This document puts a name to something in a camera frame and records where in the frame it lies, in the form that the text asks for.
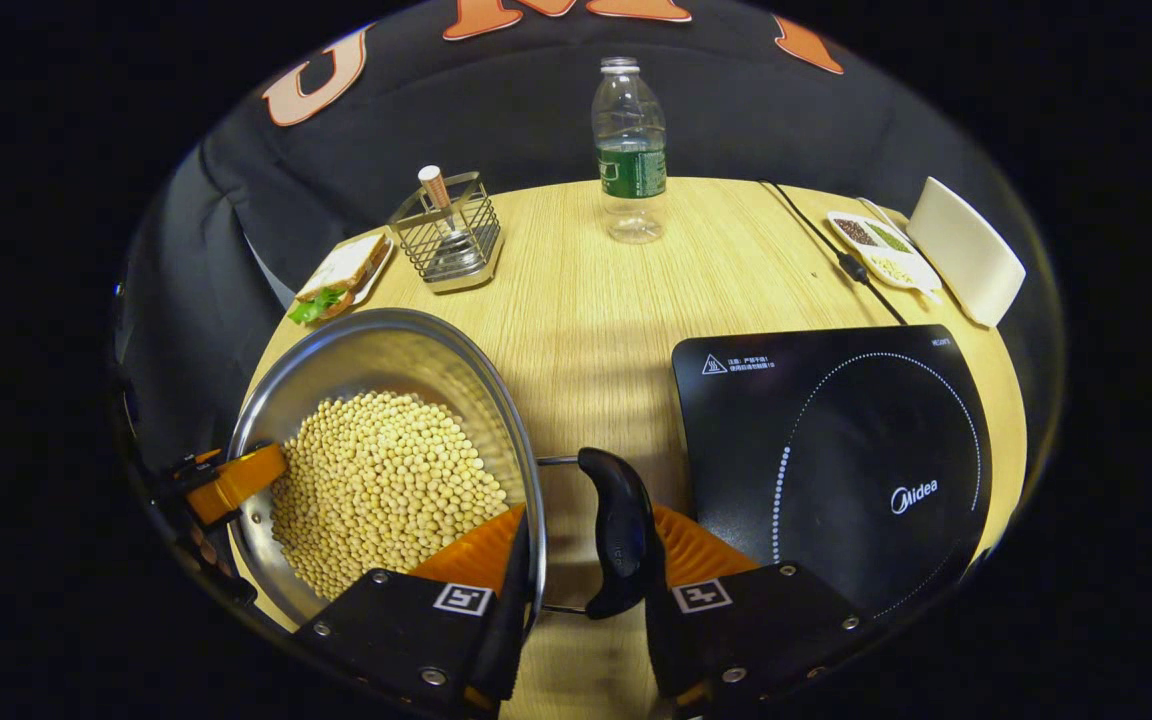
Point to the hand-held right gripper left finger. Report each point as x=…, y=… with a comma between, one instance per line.
x=386, y=630

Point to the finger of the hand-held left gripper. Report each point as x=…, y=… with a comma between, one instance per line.
x=236, y=480

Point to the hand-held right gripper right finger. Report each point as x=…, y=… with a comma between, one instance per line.
x=766, y=625

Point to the pile of yellow soybeans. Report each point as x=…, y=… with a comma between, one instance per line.
x=386, y=490

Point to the black induction cooktop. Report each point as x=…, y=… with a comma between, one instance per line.
x=836, y=440

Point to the sandwich with lettuce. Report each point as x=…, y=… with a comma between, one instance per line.
x=336, y=280

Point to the white three-part seasoning dish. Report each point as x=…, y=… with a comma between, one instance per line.
x=886, y=250

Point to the white rectangular box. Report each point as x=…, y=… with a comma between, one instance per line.
x=971, y=255

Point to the clear green-label water bottle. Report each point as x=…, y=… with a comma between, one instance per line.
x=629, y=170

